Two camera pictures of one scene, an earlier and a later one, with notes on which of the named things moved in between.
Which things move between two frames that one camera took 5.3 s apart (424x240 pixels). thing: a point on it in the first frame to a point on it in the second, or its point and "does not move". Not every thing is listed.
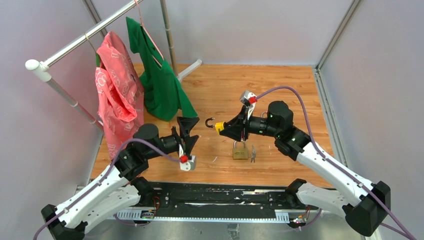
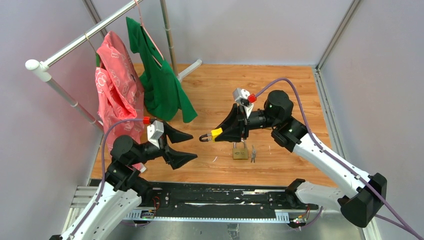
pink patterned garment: x=120 y=94 does not move
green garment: x=165 y=96 does not move
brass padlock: x=240 y=153 does not move
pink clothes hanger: x=159 y=52 does not move
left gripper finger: x=185 y=124 to x=175 y=136
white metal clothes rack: x=40 y=71 does not move
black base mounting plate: x=222 y=196 does not move
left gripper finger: x=190 y=142 to x=175 y=159
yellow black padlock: x=218 y=126 to x=214 y=133
